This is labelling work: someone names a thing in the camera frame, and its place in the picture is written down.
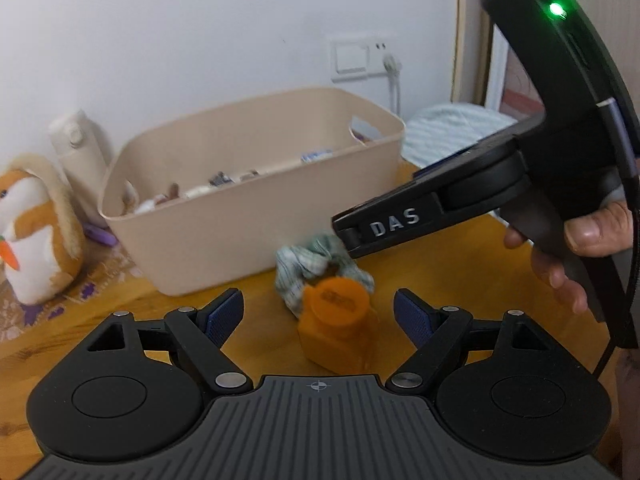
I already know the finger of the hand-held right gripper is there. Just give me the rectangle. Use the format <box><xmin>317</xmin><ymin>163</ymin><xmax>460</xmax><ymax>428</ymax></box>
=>
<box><xmin>343</xmin><ymin>209</ymin><xmax>447</xmax><ymax>261</ymax></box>

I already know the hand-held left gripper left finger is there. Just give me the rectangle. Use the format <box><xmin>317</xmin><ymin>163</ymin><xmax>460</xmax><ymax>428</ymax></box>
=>
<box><xmin>85</xmin><ymin>287</ymin><xmax>253</xmax><ymax>396</ymax></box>

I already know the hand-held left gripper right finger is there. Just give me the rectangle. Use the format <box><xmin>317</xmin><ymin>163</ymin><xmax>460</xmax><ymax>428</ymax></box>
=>
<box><xmin>385</xmin><ymin>287</ymin><xmax>556</xmax><ymax>395</ymax></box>

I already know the beige plastic storage bin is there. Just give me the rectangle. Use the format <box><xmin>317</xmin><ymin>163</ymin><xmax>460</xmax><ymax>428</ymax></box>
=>
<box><xmin>97</xmin><ymin>86</ymin><xmax>407</xmax><ymax>297</ymax></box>

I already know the orange plastic bottle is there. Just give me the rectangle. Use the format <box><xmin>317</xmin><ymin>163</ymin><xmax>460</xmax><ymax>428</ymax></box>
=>
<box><xmin>297</xmin><ymin>276</ymin><xmax>376</xmax><ymax>375</ymax></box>

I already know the green white checked scrunchie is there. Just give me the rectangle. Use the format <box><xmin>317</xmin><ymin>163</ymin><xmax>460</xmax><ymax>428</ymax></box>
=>
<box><xmin>275</xmin><ymin>232</ymin><xmax>376</xmax><ymax>318</ymax></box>

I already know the person's right hand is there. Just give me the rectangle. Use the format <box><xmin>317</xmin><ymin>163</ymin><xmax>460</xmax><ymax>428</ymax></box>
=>
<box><xmin>502</xmin><ymin>199</ymin><xmax>640</xmax><ymax>316</ymax></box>

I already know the striped pale blue blanket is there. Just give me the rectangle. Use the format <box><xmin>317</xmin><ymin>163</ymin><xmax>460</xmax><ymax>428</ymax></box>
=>
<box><xmin>401</xmin><ymin>102</ymin><xmax>518</xmax><ymax>171</ymax></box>

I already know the patterned table mat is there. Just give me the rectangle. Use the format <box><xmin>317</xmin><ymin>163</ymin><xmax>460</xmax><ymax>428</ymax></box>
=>
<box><xmin>0</xmin><ymin>225</ymin><xmax>161</xmax><ymax>361</ymax></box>

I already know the purple plastic clip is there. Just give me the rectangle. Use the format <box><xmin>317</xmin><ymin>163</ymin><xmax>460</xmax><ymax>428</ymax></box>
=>
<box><xmin>82</xmin><ymin>222</ymin><xmax>119</xmax><ymax>246</ymax></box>

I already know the orange white hamster plush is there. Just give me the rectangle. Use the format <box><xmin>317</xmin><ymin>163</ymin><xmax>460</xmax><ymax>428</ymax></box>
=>
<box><xmin>0</xmin><ymin>154</ymin><xmax>86</xmax><ymax>306</ymax></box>

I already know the white thermos bottle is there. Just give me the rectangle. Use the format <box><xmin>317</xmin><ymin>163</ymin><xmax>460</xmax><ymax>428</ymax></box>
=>
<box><xmin>49</xmin><ymin>109</ymin><xmax>113</xmax><ymax>216</ymax></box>

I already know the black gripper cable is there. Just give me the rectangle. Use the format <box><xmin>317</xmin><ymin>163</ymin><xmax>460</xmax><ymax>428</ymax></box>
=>
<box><xmin>592</xmin><ymin>99</ymin><xmax>640</xmax><ymax>378</ymax></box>

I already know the pale wooden door frame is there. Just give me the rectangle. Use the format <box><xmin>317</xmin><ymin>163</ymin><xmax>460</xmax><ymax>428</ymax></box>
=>
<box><xmin>450</xmin><ymin>0</ymin><xmax>511</xmax><ymax>111</ymax></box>

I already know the white power cable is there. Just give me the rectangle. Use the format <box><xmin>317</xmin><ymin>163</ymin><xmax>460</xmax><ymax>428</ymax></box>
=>
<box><xmin>387</xmin><ymin>74</ymin><xmax>404</xmax><ymax>116</ymax></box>

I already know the white wall socket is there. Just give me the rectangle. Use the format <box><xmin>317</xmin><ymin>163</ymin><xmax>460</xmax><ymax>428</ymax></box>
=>
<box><xmin>370</xmin><ymin>35</ymin><xmax>402</xmax><ymax>78</ymax></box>

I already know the white wall switch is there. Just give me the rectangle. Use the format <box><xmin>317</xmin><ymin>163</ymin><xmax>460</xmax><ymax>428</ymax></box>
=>
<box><xmin>327</xmin><ymin>34</ymin><xmax>373</xmax><ymax>82</ymax></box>

